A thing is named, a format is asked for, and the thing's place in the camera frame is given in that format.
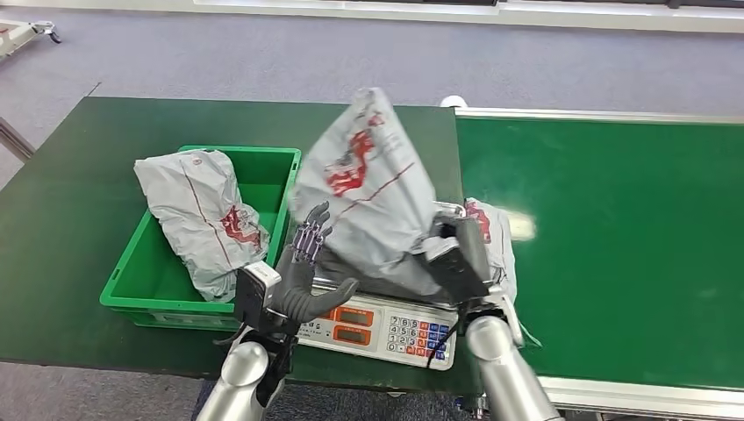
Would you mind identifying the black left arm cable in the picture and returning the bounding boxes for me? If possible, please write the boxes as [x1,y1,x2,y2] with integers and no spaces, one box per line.
[211,325,248,348]

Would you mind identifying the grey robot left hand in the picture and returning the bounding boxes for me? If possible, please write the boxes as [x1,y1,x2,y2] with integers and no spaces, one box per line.
[271,201,361,325]

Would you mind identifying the grey metal rail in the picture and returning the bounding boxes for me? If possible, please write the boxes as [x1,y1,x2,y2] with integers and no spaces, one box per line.
[0,116,36,163]

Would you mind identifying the grey crumpled mailer package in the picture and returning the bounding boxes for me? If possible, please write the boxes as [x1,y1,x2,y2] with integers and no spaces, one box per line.
[133,149,271,303]

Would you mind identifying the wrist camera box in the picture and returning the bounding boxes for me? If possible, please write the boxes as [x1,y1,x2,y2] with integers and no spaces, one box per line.
[233,260,283,336]
[419,237,486,304]

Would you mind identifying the small grey mailer package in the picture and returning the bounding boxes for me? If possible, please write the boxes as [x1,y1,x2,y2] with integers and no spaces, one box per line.
[462,197,519,304]

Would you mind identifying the green conveyor belt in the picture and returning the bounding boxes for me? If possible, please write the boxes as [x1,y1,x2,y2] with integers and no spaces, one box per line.
[454,107,744,421]

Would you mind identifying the dark green table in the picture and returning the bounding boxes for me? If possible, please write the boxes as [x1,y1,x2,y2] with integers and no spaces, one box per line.
[0,96,484,396]

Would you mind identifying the green plastic crate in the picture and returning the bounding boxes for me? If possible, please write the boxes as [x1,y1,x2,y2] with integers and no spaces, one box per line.
[99,145,303,333]

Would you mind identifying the large grey mailer package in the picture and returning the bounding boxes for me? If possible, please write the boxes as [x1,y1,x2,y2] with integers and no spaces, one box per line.
[289,87,461,303]

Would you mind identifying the white wheeled cart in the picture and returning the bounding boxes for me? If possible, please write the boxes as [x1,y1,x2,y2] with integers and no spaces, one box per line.
[0,18,63,60]

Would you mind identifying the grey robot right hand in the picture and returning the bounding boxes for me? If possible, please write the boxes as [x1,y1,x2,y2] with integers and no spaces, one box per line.
[431,212,493,296]

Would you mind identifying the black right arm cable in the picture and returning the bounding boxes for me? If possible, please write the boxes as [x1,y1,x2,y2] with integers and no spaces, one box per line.
[426,312,468,371]

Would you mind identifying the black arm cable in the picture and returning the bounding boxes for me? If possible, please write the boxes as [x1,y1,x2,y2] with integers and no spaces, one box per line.
[211,325,248,348]
[426,312,468,371]

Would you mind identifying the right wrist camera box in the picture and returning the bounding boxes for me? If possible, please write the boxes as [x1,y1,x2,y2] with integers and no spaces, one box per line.
[419,237,486,304]

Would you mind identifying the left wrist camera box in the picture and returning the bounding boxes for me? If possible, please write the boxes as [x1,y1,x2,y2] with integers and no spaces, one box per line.
[233,260,283,336]

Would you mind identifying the electronic scale with steel tray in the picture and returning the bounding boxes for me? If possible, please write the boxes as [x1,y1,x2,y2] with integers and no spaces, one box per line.
[290,200,467,372]

